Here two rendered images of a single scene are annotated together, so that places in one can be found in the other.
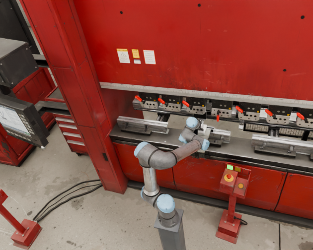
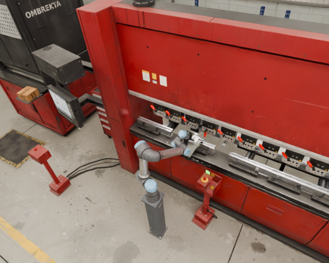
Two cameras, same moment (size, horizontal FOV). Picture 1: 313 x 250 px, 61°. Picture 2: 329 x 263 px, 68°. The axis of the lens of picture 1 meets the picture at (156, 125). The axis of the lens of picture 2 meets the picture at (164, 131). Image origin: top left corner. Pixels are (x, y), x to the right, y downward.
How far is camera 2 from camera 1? 0.59 m
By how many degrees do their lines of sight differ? 7
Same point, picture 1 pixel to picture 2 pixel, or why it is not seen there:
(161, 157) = (149, 154)
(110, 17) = (140, 48)
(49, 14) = (98, 40)
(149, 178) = (142, 166)
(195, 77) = (192, 102)
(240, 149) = (219, 160)
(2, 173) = (53, 138)
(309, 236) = (262, 239)
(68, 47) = (107, 64)
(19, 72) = (71, 76)
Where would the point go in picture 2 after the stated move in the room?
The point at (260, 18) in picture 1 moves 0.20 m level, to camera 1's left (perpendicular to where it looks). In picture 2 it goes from (237, 72) to (212, 72)
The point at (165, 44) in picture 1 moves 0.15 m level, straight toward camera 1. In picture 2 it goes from (174, 74) to (171, 83)
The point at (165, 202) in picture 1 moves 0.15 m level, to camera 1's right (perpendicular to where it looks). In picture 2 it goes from (150, 184) to (166, 186)
